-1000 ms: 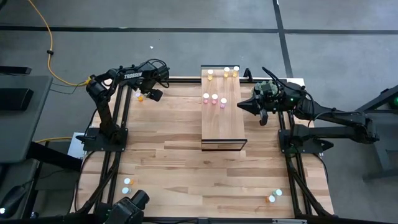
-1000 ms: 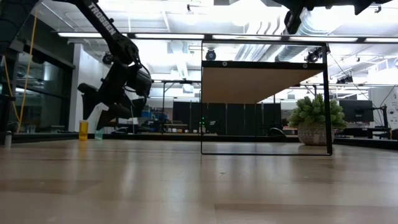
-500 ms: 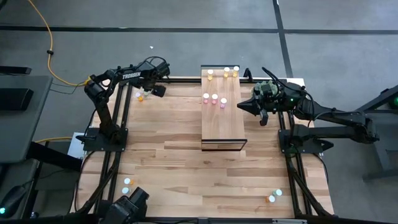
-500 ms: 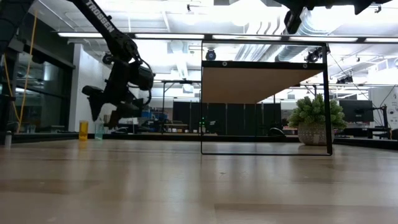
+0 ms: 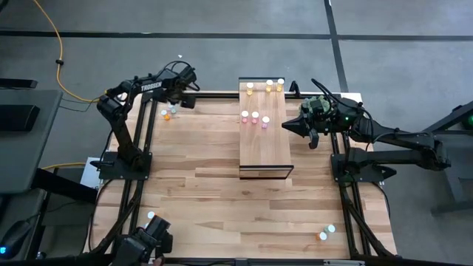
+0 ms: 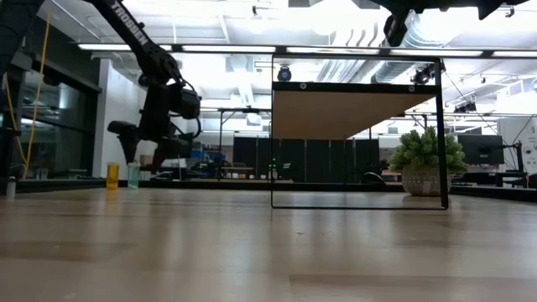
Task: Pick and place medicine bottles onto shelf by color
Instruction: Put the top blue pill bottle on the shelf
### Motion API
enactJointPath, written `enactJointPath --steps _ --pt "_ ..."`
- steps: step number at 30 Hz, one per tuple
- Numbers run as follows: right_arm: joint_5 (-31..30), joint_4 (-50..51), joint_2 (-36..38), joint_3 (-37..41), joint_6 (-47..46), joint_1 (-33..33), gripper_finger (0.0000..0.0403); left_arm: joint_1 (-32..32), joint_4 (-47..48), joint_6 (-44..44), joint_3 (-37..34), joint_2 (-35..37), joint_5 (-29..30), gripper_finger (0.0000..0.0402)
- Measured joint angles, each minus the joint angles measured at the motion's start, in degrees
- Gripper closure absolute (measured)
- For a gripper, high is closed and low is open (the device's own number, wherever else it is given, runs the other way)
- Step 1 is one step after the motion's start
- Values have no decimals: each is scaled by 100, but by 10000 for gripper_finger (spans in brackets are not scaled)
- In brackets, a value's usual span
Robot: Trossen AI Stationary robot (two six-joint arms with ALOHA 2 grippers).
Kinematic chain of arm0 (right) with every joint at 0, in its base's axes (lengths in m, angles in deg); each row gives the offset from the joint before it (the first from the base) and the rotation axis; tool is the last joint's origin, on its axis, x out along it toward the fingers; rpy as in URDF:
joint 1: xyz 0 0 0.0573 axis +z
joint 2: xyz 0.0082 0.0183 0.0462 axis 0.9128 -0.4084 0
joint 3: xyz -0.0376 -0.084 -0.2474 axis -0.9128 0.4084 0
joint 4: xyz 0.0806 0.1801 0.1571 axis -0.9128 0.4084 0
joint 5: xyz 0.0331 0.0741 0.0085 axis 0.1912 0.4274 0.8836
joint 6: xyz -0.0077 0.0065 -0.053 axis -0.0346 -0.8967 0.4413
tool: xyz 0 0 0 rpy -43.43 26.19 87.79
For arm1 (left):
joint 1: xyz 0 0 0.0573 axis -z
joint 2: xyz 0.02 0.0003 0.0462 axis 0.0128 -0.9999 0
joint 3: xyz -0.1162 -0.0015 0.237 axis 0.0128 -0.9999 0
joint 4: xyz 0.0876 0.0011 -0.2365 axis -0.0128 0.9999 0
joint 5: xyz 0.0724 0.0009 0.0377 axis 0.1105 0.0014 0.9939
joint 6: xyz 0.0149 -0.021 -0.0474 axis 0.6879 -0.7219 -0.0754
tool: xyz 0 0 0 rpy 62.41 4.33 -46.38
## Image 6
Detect black partition panels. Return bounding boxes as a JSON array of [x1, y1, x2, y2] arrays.
[[232, 137, 381, 184]]

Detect green artificial potted plant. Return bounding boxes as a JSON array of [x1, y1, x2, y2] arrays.
[[388, 125, 469, 197]]

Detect long ceiling light bar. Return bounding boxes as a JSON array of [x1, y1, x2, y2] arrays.
[[77, 41, 537, 59]]

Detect black frame desk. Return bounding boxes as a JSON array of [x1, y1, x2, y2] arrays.
[[196, 107, 273, 182]]

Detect silver ventilation duct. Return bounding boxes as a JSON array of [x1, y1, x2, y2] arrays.
[[371, 8, 448, 85]]

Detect yellow plastic cup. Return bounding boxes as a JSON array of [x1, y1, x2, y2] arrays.
[[106, 162, 121, 190]]

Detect small white cylinder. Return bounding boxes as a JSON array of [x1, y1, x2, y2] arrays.
[[4, 175, 17, 200]]

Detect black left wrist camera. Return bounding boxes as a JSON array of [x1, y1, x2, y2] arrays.
[[179, 86, 203, 122]]

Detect wooden shelf black metal frame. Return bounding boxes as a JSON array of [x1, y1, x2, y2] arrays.
[[270, 53, 450, 211]]

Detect black table frame rails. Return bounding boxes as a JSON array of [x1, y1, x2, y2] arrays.
[[0, 178, 537, 203]]

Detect white board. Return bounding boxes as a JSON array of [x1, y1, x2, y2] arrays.
[[497, 117, 537, 175]]

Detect yellow extension cable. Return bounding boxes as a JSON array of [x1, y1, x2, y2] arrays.
[[0, 12, 54, 181]]

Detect black computer monitor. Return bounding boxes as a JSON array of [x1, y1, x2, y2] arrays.
[[456, 133, 505, 166]]

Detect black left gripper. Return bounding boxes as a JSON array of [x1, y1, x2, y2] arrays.
[[107, 79, 195, 169]]

